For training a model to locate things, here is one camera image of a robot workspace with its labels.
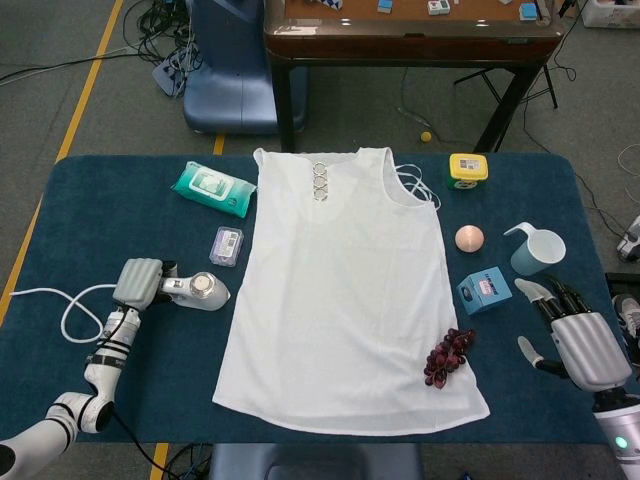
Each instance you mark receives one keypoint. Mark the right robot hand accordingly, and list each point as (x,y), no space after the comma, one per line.
(592,350)

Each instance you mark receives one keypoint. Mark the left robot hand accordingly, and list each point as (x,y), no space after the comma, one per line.
(137,282)

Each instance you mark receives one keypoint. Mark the silver handheld steamer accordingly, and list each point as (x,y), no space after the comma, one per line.
(205,295)

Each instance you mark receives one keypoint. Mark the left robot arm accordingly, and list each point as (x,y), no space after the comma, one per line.
(100,365)

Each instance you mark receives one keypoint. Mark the dark blue table cloth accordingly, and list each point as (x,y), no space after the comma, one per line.
(100,210)

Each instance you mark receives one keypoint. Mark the clear purple plastic box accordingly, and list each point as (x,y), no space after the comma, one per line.
(227,247)

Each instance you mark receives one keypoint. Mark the green wet wipes pack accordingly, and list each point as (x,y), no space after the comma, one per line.
(210,187)

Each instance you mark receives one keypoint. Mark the blue cardboard box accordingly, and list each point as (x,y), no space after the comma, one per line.
(482,295)

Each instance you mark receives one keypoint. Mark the purple grape bunch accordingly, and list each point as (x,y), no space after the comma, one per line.
(445,355)

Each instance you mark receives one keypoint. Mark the white sleeveless top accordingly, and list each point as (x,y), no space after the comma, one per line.
(340,300)

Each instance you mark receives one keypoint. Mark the white power strip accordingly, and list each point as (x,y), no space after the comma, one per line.
(167,75)

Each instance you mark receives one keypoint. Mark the green jar yellow lid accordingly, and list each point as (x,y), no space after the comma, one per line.
(467,170)

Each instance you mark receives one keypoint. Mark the blue robot chassis cover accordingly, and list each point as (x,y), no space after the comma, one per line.
(300,460)

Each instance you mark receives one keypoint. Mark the small yellow ball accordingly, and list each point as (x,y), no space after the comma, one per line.
(425,137)

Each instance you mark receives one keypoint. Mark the white storage box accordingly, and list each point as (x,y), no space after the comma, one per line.
(610,12)

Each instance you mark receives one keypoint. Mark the blue white snake puzzle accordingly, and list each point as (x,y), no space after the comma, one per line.
(330,4)

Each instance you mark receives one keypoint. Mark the brown mahjong table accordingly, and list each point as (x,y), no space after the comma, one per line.
(400,40)

